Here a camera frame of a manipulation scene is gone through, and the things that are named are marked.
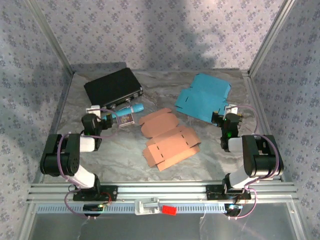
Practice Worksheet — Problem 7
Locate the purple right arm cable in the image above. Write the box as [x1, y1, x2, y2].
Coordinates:
[228, 104, 285, 221]

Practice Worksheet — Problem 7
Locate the teal pen tube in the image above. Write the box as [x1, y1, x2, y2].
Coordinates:
[107, 103, 145, 121]

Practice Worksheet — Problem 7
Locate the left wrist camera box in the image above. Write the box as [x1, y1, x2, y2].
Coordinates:
[85, 105, 102, 118]

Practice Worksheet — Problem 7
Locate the grey plastic clamp bracket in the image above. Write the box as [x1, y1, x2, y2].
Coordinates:
[134, 197, 161, 216]

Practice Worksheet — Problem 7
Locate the blue paper box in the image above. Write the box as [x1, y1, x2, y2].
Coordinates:
[174, 72, 232, 124]

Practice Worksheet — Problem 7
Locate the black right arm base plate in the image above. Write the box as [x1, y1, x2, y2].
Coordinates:
[206, 184, 252, 201]

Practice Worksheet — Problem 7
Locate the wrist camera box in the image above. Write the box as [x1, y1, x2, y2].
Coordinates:
[224, 104, 238, 116]
[85, 105, 102, 118]

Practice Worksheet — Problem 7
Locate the black left controller board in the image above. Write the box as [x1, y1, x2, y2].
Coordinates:
[83, 203, 104, 217]

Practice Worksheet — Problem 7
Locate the aluminium mounting rail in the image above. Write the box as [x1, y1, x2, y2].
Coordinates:
[27, 182, 300, 203]

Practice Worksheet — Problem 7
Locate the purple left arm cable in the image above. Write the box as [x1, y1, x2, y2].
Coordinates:
[56, 107, 120, 220]

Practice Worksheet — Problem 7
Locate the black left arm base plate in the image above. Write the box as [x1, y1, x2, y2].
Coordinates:
[72, 185, 118, 202]

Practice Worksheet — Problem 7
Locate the grey slotted cable duct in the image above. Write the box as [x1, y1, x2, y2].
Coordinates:
[36, 202, 242, 215]

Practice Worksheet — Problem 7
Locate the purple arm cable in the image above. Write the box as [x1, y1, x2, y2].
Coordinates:
[228, 104, 285, 221]
[56, 107, 120, 220]

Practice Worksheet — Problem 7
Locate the black right controller board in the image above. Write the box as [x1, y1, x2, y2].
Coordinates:
[224, 203, 243, 217]

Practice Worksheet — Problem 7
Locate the aluminium side rail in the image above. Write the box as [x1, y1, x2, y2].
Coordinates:
[241, 71, 286, 182]
[33, 72, 75, 183]

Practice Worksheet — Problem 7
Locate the aluminium frame post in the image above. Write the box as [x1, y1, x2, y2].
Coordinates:
[247, 0, 296, 76]

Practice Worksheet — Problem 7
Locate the grey metal panel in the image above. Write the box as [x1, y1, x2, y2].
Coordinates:
[24, 202, 301, 240]

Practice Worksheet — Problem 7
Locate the black controller board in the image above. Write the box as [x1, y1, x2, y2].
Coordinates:
[83, 203, 104, 217]
[224, 203, 243, 217]

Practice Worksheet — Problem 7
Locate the black hard case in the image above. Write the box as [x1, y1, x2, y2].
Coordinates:
[83, 67, 144, 109]

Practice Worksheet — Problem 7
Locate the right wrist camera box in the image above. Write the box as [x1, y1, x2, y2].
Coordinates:
[224, 104, 238, 116]

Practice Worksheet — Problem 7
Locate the red plastic block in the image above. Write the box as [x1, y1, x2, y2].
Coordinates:
[161, 205, 178, 215]

